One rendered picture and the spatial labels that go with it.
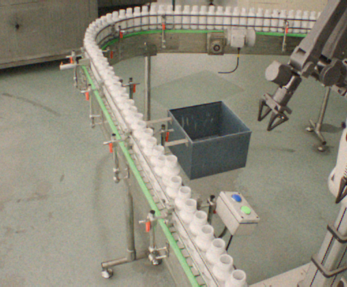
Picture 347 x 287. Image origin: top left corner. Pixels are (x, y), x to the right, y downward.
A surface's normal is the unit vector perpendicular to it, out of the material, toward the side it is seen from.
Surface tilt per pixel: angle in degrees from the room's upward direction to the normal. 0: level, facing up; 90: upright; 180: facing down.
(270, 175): 0
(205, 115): 90
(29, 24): 90
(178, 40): 90
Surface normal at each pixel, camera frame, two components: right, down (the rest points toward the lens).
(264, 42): 0.07, 0.57
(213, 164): 0.37, 0.54
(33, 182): 0.04, -0.82
